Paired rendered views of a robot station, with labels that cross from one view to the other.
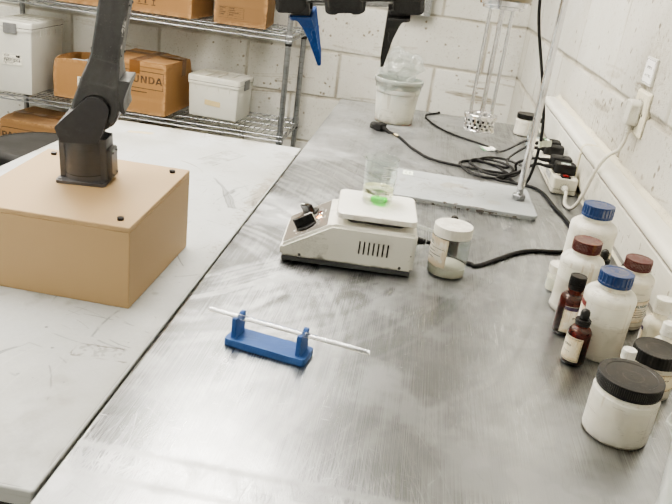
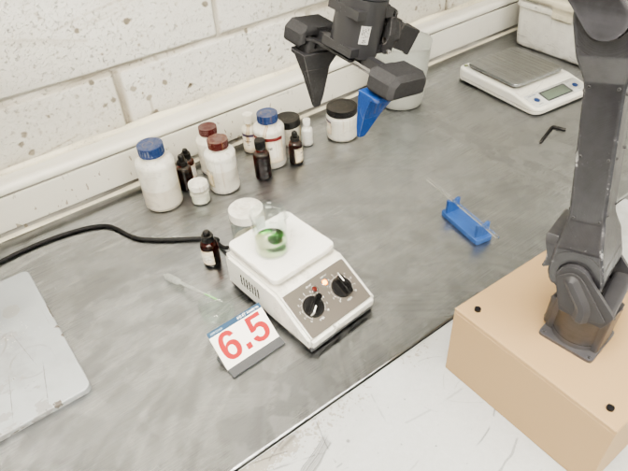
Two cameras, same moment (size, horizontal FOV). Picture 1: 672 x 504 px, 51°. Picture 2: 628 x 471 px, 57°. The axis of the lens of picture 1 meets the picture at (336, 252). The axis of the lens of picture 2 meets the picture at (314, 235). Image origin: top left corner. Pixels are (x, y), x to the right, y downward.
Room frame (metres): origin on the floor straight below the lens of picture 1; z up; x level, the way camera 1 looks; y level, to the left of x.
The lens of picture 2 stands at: (1.42, 0.48, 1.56)
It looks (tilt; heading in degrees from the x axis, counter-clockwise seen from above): 40 degrees down; 230
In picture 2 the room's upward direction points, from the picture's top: 4 degrees counter-clockwise
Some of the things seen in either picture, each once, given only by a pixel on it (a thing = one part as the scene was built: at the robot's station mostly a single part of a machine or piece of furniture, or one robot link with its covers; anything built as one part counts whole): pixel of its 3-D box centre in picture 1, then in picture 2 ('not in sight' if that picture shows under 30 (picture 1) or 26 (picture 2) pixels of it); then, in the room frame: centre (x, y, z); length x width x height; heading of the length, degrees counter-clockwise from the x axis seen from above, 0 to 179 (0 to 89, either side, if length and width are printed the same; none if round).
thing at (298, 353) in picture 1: (269, 336); (466, 219); (0.72, 0.06, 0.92); 0.10 x 0.03 x 0.04; 75
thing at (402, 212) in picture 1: (377, 207); (280, 245); (1.04, -0.05, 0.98); 0.12 x 0.12 x 0.01; 0
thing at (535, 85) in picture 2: not in sight; (522, 78); (0.19, -0.16, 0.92); 0.26 x 0.19 x 0.05; 79
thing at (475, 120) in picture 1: (490, 67); not in sight; (1.44, -0.25, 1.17); 0.07 x 0.07 x 0.25
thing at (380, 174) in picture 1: (378, 178); (271, 231); (1.05, -0.05, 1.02); 0.06 x 0.05 x 0.08; 116
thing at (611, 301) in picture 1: (605, 312); (269, 137); (0.82, -0.35, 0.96); 0.06 x 0.06 x 0.11
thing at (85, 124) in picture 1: (88, 112); (594, 278); (0.91, 0.34, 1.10); 0.09 x 0.07 x 0.06; 10
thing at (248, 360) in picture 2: not in sight; (246, 338); (1.16, 0.01, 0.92); 0.09 x 0.06 x 0.04; 178
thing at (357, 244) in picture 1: (356, 231); (293, 274); (1.04, -0.03, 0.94); 0.22 x 0.13 x 0.08; 90
